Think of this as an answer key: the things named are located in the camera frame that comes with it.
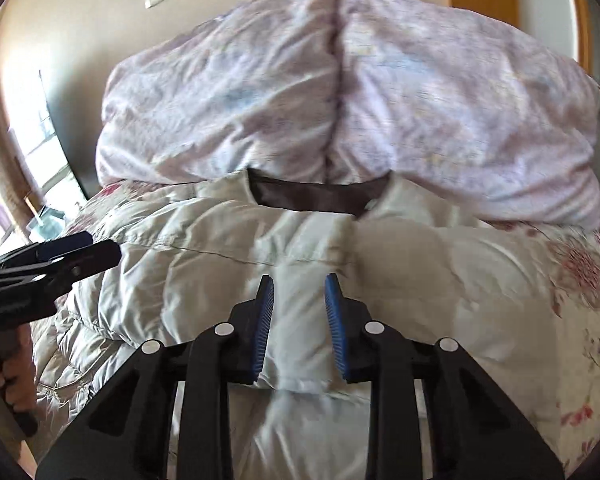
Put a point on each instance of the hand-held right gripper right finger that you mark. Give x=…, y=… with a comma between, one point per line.
x=336, y=330

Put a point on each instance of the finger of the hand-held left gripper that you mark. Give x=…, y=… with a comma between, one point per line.
x=62, y=246
x=92, y=258

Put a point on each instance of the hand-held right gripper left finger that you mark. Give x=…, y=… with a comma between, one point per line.
x=266, y=330

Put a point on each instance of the person's left hand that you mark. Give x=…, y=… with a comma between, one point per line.
x=22, y=375

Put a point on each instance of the dark glossy panel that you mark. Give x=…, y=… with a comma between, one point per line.
x=65, y=140

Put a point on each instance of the lilac floral pillow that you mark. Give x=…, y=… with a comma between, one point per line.
x=220, y=95
x=460, y=110

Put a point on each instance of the pink floral bed sheet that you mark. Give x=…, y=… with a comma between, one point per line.
x=580, y=310

